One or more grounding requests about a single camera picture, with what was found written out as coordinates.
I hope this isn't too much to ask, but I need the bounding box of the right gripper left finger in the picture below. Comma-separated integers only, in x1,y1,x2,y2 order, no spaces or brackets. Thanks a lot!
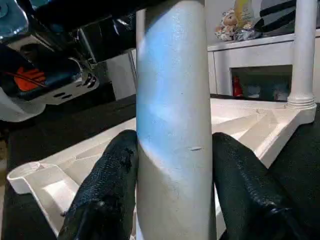
58,129,139,240

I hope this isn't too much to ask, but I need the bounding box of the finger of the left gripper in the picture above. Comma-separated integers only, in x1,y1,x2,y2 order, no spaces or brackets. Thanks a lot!
34,0,137,29

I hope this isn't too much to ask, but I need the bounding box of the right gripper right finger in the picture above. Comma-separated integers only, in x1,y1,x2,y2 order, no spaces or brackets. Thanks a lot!
212,132,308,240

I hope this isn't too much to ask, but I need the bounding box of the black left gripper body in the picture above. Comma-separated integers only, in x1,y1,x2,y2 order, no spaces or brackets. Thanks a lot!
0,0,101,106

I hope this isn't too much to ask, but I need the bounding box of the white plastic table top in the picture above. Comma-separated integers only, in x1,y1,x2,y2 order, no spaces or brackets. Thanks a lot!
6,97,318,240

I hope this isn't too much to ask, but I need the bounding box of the black mat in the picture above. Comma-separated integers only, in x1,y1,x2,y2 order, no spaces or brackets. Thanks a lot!
0,93,320,240

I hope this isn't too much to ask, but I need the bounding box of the red bottle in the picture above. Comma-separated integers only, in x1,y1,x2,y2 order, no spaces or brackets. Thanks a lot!
233,76,244,97

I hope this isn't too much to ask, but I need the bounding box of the white cabinet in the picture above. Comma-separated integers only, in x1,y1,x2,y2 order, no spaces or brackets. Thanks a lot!
207,32,320,101

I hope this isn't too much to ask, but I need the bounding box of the plush teddy toy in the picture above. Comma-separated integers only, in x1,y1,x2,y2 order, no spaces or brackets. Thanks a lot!
214,8,239,41

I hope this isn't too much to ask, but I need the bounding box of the yellow packet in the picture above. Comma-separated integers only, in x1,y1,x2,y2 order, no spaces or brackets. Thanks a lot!
234,0,256,30

